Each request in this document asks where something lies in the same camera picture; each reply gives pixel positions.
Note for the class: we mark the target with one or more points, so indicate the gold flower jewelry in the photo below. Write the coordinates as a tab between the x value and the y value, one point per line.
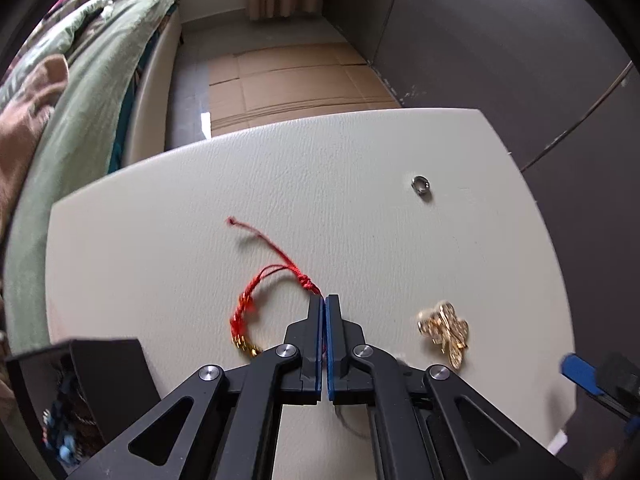
450	332

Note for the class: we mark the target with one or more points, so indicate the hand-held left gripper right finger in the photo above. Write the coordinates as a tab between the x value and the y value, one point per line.
336	330

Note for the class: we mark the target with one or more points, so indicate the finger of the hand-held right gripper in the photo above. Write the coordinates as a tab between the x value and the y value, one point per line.
580	372
620	372

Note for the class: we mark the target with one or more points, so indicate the flat cardboard sheet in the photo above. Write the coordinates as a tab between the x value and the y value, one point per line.
300	85

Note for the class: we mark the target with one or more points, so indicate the pink fleece blanket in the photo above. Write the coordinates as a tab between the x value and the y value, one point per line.
25	110

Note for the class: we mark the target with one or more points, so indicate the bed with green sheet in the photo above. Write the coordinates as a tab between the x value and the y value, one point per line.
100	85

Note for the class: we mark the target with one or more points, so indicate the pale green quilt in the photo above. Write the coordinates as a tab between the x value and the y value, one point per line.
75	20

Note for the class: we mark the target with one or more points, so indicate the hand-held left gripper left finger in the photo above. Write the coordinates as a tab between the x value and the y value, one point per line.
312	330

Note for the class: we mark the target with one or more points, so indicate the black jewelry box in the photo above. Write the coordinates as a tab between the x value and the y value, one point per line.
110	365

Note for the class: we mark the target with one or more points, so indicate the pile of mixed jewelry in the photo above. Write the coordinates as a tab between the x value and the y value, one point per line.
65	410

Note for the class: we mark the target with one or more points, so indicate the grey wardrobe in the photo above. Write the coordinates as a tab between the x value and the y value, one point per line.
500	50

